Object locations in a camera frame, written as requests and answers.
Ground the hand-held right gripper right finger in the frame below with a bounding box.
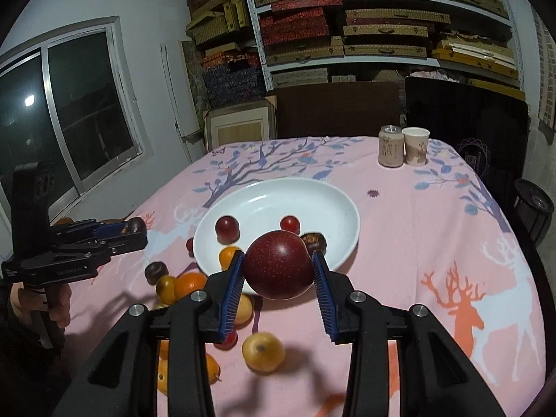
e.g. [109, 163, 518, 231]
[310, 252, 507, 417]

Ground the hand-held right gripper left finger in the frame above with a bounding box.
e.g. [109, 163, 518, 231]
[52, 250, 246, 417]

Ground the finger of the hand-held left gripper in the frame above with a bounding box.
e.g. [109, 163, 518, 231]
[54, 234, 148, 268]
[52, 219, 130, 240]

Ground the small orange tangerine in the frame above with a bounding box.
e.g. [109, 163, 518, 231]
[218, 247, 242, 271]
[205, 353, 221, 384]
[156, 340, 170, 396]
[155, 275, 178, 305]

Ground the large orange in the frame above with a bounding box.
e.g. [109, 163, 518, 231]
[174, 272, 209, 300]

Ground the large dark red apple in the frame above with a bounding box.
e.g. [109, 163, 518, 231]
[242, 231, 316, 300]

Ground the dark red plum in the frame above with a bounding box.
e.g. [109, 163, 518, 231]
[215, 215, 240, 243]

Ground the yellow apple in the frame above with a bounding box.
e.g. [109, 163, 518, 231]
[242, 332, 286, 373]

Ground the white plate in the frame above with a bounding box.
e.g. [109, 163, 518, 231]
[193, 178, 361, 296]

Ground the person's left hand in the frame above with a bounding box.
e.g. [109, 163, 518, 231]
[11, 284, 72, 332]

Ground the yellow round fruit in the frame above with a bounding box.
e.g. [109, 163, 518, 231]
[235, 293, 255, 328]

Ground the pink printed tablecloth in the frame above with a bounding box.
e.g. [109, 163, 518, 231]
[61, 136, 546, 417]

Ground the white framed window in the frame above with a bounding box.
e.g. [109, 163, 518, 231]
[0, 16, 154, 222]

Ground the white strip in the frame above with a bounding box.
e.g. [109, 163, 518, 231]
[160, 42, 194, 163]

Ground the framed picture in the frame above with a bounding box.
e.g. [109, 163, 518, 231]
[203, 96, 278, 154]

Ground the beige drink can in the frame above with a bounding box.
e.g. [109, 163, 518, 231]
[378, 125, 406, 167]

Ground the speckled board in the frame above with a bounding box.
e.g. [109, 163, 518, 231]
[181, 40, 211, 111]

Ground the printed paper cup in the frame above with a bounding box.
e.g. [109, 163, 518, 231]
[402, 127, 430, 166]

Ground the brown board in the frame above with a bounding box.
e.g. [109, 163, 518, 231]
[275, 82, 402, 140]

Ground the pile of mixed patterned boxes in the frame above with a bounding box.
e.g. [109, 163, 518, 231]
[186, 0, 267, 109]

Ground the black panel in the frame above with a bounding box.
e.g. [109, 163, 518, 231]
[404, 76, 530, 218]

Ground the shelf of flat boxes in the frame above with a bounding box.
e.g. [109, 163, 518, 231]
[250, 0, 526, 100]

